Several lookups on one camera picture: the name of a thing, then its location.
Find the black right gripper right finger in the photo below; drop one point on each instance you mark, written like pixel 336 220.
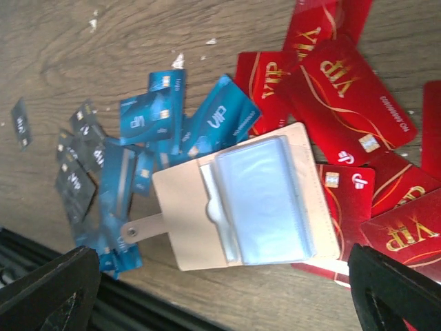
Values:
pixel 388 295

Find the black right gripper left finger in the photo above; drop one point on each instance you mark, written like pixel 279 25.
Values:
pixel 59 295

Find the black card middle of pile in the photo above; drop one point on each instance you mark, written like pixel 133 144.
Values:
pixel 88 153

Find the lone black VIP card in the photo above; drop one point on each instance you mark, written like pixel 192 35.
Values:
pixel 21 124

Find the black card top of pile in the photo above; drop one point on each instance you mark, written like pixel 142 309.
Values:
pixel 85 123

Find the blue VIP card centre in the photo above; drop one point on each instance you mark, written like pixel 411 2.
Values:
pixel 146 117

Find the blue vip card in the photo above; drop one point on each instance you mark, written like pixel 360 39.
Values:
pixel 223 120
pixel 146 117

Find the red VIP card long diagonal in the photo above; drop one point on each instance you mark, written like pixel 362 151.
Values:
pixel 347 111

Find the blue card top with chip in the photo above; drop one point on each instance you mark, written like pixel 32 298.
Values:
pixel 175 80

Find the blue VIP card right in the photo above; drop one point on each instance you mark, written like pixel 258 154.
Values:
pixel 223 120

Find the red VIP card top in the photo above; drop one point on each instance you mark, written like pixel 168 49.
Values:
pixel 314 21

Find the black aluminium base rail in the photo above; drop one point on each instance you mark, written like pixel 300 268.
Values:
pixel 118 306

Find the blue card near rail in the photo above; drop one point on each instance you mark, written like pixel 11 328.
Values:
pixel 115 254

